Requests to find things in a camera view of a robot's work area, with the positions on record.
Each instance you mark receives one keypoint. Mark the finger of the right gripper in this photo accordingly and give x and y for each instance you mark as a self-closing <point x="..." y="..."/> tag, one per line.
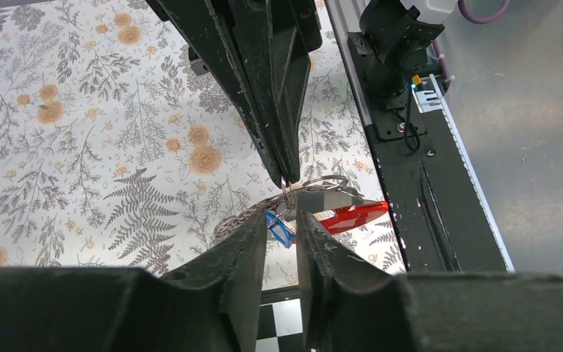
<point x="274" y="40"/>
<point x="204" y="27"/>

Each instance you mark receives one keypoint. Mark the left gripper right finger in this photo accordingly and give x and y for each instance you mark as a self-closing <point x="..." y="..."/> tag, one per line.
<point x="348" y="304"/>

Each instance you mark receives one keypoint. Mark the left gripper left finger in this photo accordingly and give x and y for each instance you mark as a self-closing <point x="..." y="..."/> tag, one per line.
<point x="211" y="303"/>

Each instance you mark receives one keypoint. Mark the blue key tag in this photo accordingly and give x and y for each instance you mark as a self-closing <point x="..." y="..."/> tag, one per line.
<point x="279" y="229"/>

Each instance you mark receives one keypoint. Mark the keyring with red fob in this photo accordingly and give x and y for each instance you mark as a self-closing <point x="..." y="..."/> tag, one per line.
<point x="338" y="206"/>

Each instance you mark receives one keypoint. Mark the black white chessboard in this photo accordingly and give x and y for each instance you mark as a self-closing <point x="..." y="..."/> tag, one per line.
<point x="280" y="327"/>

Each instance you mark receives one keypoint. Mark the floral table mat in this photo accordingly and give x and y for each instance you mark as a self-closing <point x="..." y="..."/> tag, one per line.
<point x="112" y="150"/>

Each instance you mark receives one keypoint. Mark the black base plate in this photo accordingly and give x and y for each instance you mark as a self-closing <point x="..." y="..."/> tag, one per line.
<point x="441" y="218"/>

